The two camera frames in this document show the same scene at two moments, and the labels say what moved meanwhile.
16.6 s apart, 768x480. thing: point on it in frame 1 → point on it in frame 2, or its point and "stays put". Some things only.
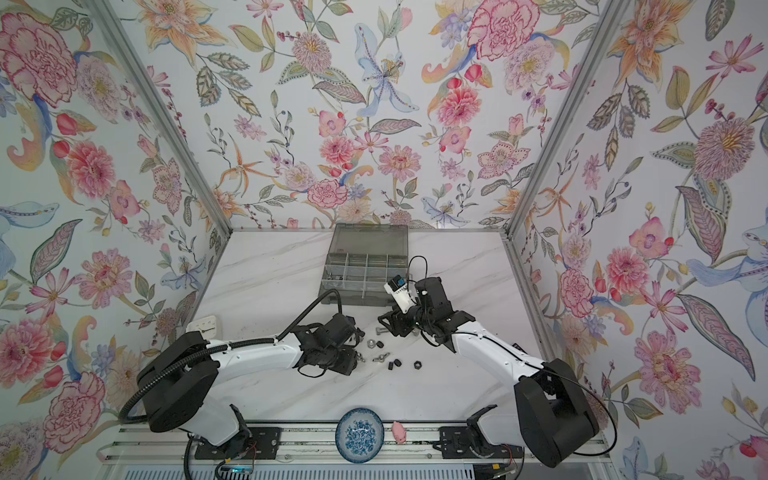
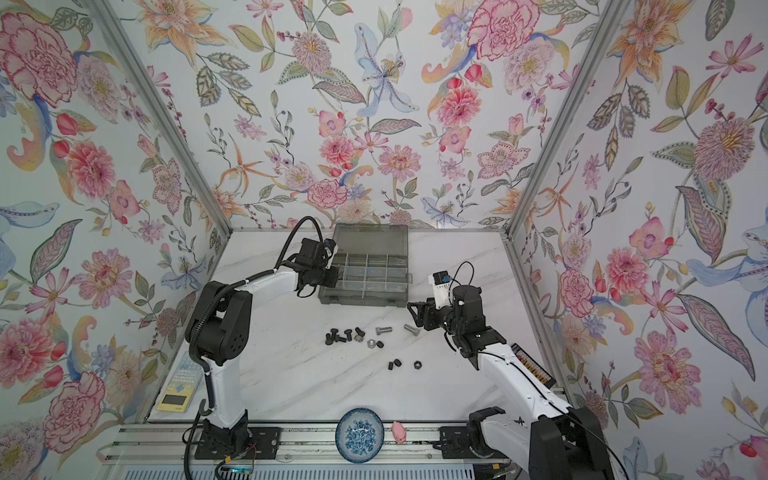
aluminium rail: x=123 y=445 stays put
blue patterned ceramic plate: x=359 y=435 stays put
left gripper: x=351 y=364 → x=332 y=280
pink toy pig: x=399 y=433 stays put
